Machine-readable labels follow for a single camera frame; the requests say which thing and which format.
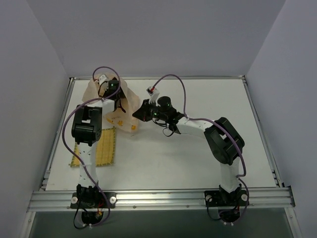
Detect banana print plastic bag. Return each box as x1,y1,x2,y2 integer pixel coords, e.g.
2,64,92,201
82,73,140,133

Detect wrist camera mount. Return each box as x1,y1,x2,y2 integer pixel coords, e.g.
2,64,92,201
147,87,159,104
97,74,109,86

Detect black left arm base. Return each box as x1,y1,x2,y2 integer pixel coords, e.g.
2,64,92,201
70,191,117,230

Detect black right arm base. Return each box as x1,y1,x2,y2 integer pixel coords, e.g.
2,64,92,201
204,188,249,226

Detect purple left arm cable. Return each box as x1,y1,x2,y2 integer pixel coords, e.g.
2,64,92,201
61,65,122,227

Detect front aluminium mounting rail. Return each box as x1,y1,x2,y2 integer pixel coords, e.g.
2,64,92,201
27,187,295,212

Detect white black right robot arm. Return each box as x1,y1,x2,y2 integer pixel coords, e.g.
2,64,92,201
132,96,246,193

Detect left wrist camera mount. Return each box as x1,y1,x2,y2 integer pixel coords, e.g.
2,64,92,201
97,74,109,86

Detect yellow woven placemat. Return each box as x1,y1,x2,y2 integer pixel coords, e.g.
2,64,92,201
68,126,117,168

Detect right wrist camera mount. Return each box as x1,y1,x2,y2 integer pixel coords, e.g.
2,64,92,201
147,87,159,104

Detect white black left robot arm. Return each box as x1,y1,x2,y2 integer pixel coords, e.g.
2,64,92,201
71,78,122,188

